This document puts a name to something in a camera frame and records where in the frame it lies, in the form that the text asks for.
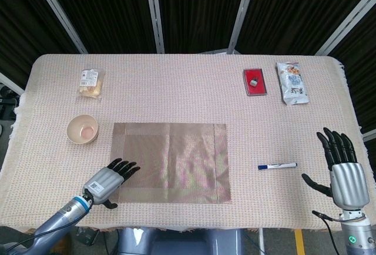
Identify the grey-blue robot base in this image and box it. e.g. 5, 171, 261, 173
117, 227, 244, 255

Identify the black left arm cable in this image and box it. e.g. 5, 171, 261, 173
11, 189, 92, 255

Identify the beige waffle-weave tablecloth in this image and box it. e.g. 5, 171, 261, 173
0, 53, 364, 235

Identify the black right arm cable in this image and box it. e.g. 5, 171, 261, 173
311, 210, 346, 255

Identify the white marker with blue cap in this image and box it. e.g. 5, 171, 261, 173
257, 162, 298, 170

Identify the red stamp pad tray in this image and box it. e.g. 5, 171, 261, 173
242, 67, 268, 96

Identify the beige bowl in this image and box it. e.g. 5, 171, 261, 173
66, 114, 99, 145

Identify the black box under table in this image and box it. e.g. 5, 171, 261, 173
76, 227, 99, 246

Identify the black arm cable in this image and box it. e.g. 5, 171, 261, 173
11, 189, 92, 255
311, 210, 346, 255

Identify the grey metal partition post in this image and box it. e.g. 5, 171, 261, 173
0, 72, 26, 95
29, 0, 88, 55
361, 128, 376, 143
227, 0, 259, 53
313, 0, 376, 56
143, 0, 165, 54

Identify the brown woven placemat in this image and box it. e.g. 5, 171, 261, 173
112, 122, 232, 204

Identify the white printed snack packet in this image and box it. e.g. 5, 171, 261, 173
275, 62, 310, 106

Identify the black pleated curtain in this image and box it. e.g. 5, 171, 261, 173
41, 0, 156, 55
328, 22, 376, 134
234, 0, 376, 56
0, 0, 80, 88
155, 0, 250, 53

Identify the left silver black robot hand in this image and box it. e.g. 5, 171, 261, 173
81, 157, 141, 210

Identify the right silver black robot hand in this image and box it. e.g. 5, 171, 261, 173
301, 127, 370, 210

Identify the clear bag of biscuits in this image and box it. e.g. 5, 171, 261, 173
76, 67, 106, 100

